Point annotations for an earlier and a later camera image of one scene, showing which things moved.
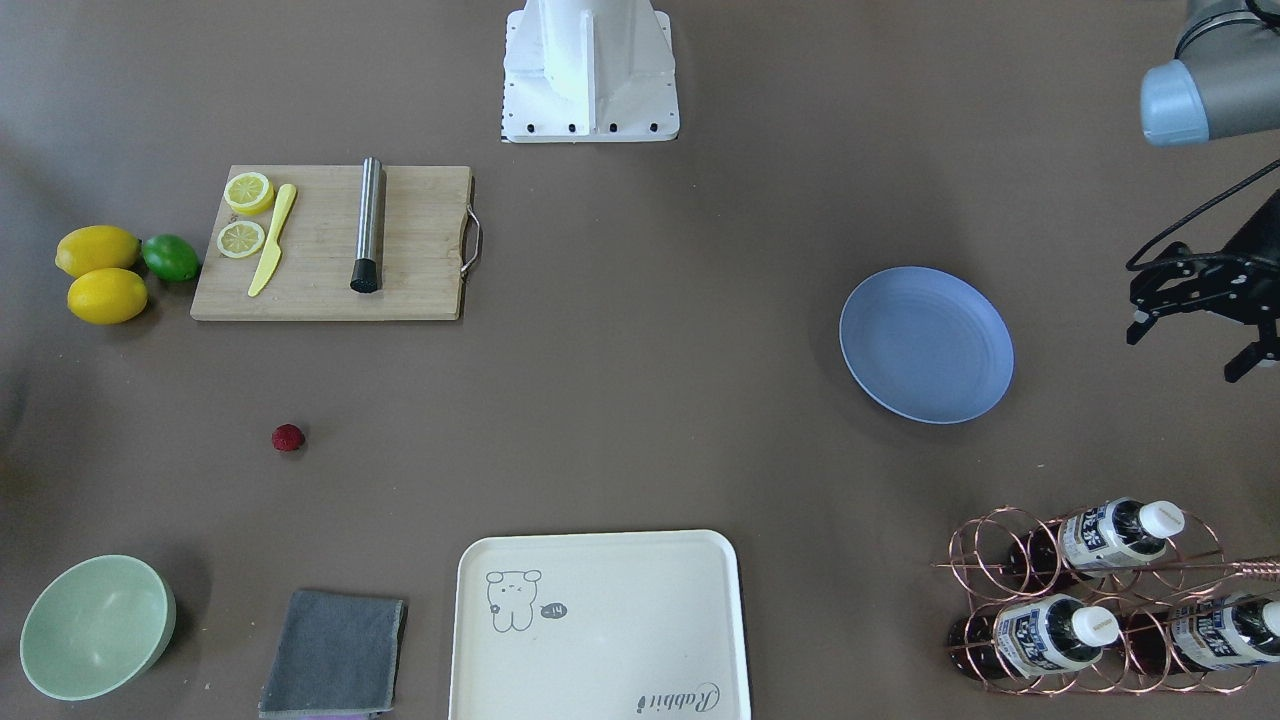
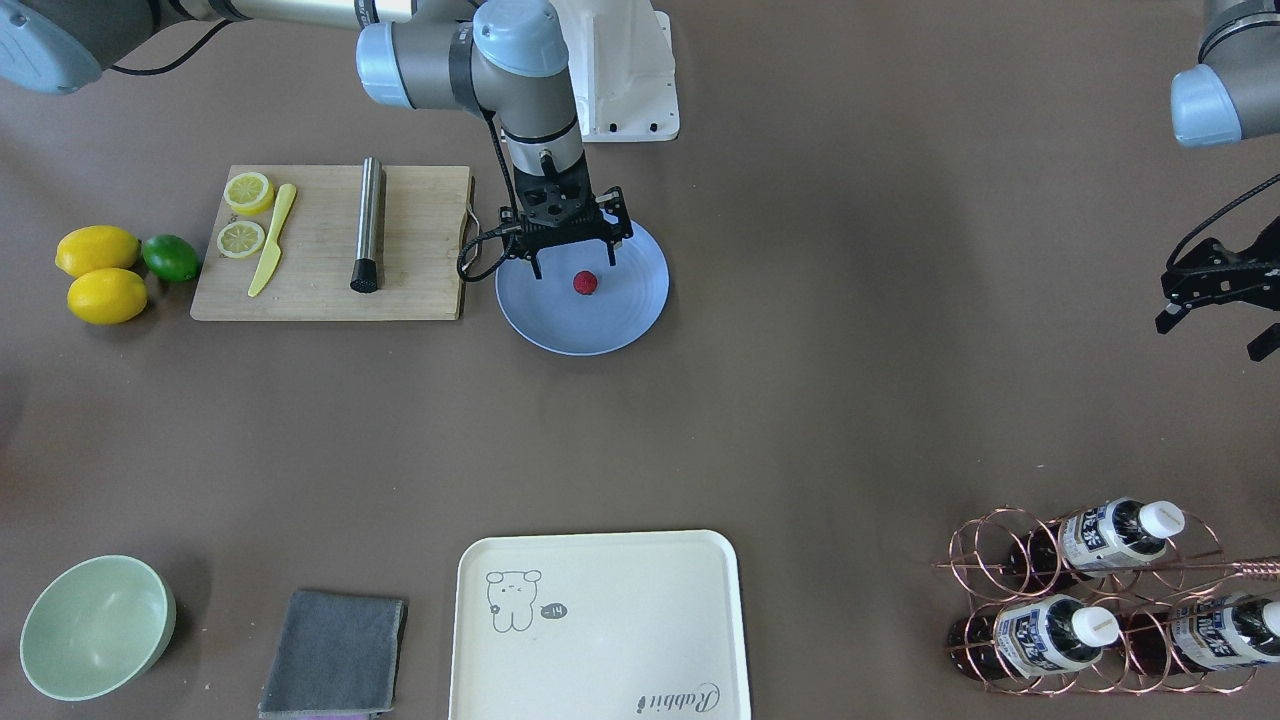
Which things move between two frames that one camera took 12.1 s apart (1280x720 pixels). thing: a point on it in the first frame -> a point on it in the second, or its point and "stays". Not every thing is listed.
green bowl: (95, 626) stays
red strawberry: (286, 438) -> (585, 282)
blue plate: (926, 345) -> (550, 315)
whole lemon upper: (97, 246) stays
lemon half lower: (240, 239) stays
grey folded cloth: (338, 655) stays
